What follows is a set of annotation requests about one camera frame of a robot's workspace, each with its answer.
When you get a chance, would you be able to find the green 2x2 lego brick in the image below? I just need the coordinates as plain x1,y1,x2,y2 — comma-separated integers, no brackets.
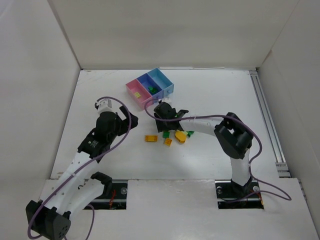
150,87,158,95
162,131,170,139

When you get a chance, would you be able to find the yellow printed lego brick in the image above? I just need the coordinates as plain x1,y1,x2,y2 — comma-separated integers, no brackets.
164,138,172,147

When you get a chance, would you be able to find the yellow striped lego brick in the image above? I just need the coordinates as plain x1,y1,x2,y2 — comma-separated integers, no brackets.
144,135,158,143

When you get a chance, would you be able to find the yellow oval lego piece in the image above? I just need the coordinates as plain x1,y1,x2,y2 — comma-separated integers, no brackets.
174,130,187,144

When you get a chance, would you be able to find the green lego plate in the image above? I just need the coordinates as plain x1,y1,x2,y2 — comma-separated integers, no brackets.
187,131,194,138

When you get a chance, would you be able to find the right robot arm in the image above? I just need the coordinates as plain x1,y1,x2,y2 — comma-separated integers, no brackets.
153,101,256,199

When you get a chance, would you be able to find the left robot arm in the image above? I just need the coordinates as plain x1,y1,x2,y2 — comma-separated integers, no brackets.
25,103,138,240

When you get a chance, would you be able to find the purple drawer container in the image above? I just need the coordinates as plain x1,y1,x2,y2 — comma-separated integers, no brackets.
137,73,164,100

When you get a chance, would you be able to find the pink drawer container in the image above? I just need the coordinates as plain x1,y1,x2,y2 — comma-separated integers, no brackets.
125,78,152,110

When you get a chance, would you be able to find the light blue drawer container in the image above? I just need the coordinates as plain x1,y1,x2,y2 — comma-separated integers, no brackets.
147,68,174,98

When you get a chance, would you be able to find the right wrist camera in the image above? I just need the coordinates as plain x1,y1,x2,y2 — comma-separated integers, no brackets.
158,97,172,105

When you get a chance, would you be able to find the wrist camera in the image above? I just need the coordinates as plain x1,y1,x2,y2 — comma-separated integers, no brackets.
158,97,172,105
94,98,113,115

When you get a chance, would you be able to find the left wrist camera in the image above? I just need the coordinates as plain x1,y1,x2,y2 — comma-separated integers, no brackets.
94,98,113,115

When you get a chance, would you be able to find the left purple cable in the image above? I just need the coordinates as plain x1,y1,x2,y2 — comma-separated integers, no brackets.
26,96,132,240

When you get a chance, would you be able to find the purple cable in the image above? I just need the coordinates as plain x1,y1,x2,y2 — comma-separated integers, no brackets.
26,96,132,240
144,99,292,203

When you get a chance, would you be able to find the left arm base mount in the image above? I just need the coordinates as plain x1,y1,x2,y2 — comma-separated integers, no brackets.
89,180,128,210

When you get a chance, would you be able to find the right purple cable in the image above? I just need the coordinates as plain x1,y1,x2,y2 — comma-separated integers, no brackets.
144,99,292,203

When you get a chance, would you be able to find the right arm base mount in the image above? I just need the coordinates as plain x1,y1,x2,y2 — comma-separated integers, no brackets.
215,180,264,210

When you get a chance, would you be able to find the aluminium rail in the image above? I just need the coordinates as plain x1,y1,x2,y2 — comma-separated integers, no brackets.
249,70,292,178

